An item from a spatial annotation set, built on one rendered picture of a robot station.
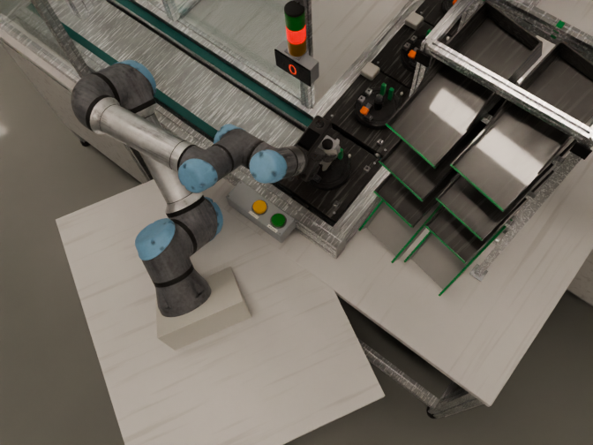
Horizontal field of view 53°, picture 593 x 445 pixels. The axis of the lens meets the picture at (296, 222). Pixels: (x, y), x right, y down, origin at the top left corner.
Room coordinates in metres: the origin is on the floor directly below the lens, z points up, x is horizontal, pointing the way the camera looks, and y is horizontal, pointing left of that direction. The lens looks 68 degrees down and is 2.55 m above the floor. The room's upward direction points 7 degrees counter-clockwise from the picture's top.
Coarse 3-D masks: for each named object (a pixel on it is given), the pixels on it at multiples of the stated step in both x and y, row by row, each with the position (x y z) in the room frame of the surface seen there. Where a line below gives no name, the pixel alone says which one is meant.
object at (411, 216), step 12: (384, 180) 0.61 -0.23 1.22; (396, 180) 0.61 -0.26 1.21; (444, 180) 0.58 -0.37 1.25; (384, 192) 0.59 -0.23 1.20; (396, 192) 0.58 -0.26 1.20; (408, 192) 0.57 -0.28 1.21; (432, 192) 0.56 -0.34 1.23; (396, 204) 0.55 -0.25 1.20; (408, 204) 0.55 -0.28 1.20; (420, 204) 0.54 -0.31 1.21; (432, 204) 0.52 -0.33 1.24; (408, 216) 0.52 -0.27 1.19; (420, 216) 0.50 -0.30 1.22
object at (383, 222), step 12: (384, 204) 0.61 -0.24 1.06; (372, 216) 0.59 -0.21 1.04; (384, 216) 0.59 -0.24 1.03; (396, 216) 0.58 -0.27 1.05; (360, 228) 0.57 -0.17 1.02; (372, 228) 0.57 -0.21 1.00; (384, 228) 0.56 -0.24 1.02; (396, 228) 0.55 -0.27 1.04; (408, 228) 0.54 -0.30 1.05; (420, 228) 0.51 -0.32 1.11; (384, 240) 0.53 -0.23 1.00; (396, 240) 0.52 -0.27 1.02; (408, 240) 0.51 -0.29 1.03; (396, 252) 0.49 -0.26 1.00
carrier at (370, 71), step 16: (368, 64) 1.12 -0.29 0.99; (368, 80) 1.07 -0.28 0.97; (384, 80) 1.07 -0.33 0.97; (352, 96) 1.02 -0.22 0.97; (368, 96) 1.00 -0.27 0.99; (384, 96) 1.00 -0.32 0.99; (400, 96) 0.95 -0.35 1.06; (336, 112) 0.97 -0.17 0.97; (352, 112) 0.97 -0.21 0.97; (384, 112) 0.94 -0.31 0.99; (336, 128) 0.93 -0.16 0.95; (352, 128) 0.91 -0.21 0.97; (368, 128) 0.90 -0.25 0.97; (384, 128) 0.90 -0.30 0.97; (368, 144) 0.85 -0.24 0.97; (384, 144) 0.84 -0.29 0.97
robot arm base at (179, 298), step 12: (180, 276) 0.48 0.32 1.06; (192, 276) 0.49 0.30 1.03; (156, 288) 0.47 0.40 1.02; (168, 288) 0.46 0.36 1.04; (180, 288) 0.46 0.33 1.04; (192, 288) 0.46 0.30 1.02; (204, 288) 0.46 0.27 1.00; (168, 300) 0.43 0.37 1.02; (180, 300) 0.43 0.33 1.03; (192, 300) 0.42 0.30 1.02; (204, 300) 0.43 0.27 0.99; (168, 312) 0.41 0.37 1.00; (180, 312) 0.40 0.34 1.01
